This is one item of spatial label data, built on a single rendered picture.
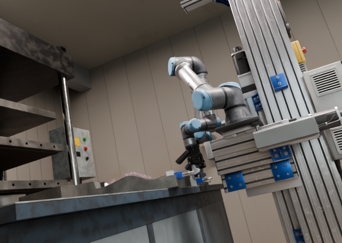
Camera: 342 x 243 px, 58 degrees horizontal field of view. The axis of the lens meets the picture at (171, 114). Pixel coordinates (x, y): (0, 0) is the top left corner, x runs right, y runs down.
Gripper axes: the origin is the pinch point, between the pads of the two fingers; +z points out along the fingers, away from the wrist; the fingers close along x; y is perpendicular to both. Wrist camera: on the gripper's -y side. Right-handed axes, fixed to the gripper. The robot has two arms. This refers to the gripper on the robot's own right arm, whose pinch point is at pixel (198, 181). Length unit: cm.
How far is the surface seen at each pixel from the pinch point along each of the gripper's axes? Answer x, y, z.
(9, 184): -119, -25, -17
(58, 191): -122, 52, 0
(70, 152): -75, -41, -37
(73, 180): -76, -42, -17
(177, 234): -63, 40, 26
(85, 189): -109, 47, 0
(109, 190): -90, 30, 0
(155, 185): -75, 46, 2
